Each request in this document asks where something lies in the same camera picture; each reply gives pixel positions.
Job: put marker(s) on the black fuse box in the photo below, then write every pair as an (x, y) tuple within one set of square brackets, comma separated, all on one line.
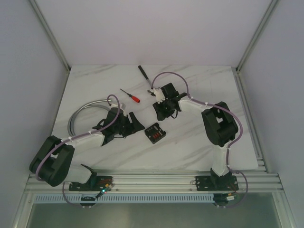
[(155, 133)]

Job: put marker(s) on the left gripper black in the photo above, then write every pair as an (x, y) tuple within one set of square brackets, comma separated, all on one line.
[(129, 122)]

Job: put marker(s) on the aluminium front rail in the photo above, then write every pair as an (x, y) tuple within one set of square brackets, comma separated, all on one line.
[(180, 181)]

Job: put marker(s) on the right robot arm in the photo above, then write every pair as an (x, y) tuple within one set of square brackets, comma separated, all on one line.
[(219, 123)]

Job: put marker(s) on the red handled screwdriver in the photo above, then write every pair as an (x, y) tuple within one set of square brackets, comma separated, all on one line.
[(134, 98)]

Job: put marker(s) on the right aluminium frame post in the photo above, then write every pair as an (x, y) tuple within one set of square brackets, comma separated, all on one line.
[(258, 33)]

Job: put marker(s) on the claw hammer black handle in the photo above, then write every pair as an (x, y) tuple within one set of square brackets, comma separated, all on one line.
[(145, 75)]

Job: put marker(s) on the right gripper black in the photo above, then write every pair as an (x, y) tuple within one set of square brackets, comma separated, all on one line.
[(161, 115)]

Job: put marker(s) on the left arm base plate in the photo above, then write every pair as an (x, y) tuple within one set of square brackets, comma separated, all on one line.
[(102, 183)]

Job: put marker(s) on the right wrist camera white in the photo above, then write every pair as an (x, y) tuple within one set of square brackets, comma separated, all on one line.
[(158, 94)]

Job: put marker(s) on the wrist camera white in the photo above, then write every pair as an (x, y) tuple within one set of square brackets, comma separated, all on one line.
[(158, 94), (118, 105)]

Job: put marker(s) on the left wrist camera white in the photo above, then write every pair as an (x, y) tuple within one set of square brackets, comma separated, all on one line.
[(118, 105)]

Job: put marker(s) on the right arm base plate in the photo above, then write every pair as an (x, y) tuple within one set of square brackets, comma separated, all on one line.
[(204, 183)]

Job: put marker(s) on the slotted cable duct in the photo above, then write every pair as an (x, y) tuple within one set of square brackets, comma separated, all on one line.
[(125, 198)]

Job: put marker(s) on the aluminium frame post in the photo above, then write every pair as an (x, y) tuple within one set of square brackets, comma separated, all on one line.
[(258, 33), (55, 45)]

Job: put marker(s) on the left aluminium frame post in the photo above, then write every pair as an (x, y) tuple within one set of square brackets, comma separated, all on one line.
[(55, 45)]

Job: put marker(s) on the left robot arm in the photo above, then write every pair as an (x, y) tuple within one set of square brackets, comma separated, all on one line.
[(53, 163)]

